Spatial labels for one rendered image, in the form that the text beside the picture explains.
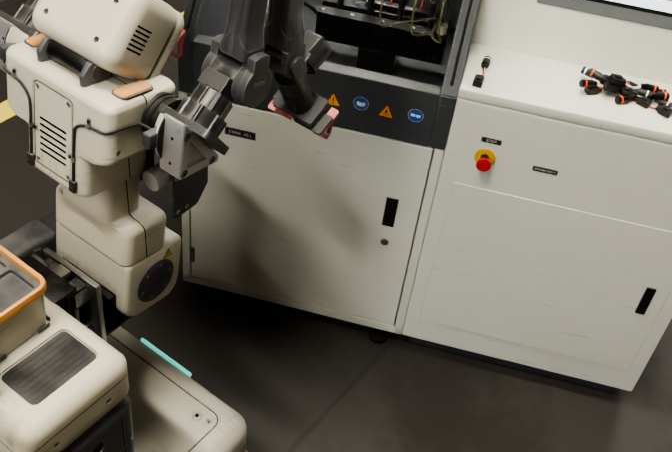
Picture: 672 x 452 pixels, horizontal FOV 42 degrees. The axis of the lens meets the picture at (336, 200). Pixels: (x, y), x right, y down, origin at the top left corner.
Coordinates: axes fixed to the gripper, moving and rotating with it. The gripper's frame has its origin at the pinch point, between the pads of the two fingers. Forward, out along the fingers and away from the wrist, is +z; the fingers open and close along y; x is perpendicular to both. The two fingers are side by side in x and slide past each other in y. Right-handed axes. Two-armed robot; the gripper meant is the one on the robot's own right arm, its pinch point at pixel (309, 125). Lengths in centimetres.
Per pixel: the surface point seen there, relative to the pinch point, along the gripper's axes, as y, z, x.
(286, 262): 19, 76, 13
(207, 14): 49, 13, -18
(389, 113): -1.5, 26.0, -22.5
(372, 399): -20, 97, 30
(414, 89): -5.9, 19.6, -28.1
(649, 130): -56, 27, -49
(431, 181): -14, 45, -19
